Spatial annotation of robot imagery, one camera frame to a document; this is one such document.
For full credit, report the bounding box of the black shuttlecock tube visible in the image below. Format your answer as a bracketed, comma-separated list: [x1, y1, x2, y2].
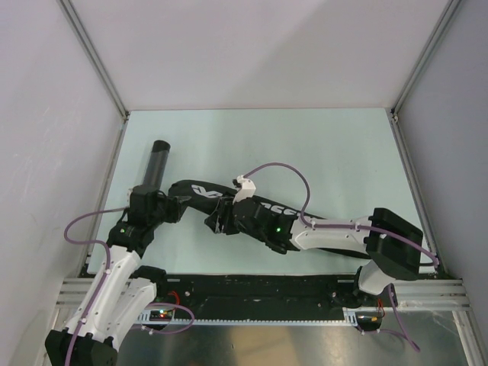
[142, 140, 171, 189]

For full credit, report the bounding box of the black racket bag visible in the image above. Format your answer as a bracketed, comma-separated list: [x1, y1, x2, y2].
[169, 180, 370, 259]

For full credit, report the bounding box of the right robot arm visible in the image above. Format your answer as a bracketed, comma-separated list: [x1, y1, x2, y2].
[205, 198, 423, 306]

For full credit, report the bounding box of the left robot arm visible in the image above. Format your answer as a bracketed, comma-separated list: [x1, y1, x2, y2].
[45, 185, 190, 365]

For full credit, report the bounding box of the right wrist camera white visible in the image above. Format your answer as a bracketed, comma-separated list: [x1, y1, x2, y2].
[233, 175, 256, 204]

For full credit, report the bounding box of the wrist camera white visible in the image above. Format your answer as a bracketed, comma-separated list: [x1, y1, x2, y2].
[127, 188, 133, 205]
[233, 175, 256, 204]

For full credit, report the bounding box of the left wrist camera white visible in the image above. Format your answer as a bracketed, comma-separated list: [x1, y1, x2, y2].
[127, 188, 133, 205]

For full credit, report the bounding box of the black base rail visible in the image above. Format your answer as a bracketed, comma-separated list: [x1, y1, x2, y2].
[155, 274, 397, 320]

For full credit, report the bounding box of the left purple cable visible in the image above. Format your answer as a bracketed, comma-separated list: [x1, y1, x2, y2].
[63, 207, 133, 363]

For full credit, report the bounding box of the purple cable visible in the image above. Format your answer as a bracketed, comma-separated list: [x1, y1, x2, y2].
[63, 207, 133, 363]
[243, 162, 439, 268]

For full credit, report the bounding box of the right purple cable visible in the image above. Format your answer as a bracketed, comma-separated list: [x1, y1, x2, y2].
[243, 162, 439, 268]

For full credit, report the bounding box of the grey cable duct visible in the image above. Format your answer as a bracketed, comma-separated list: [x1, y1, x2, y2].
[135, 308, 383, 328]

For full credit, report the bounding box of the left aluminium frame post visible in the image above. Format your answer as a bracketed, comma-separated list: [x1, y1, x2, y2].
[56, 0, 130, 121]

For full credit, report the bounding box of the aluminium frame post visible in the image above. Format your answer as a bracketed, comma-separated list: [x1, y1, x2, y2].
[56, 0, 130, 121]
[390, 0, 464, 122]

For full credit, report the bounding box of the right aluminium frame post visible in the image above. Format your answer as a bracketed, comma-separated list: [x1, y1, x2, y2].
[390, 0, 464, 122]

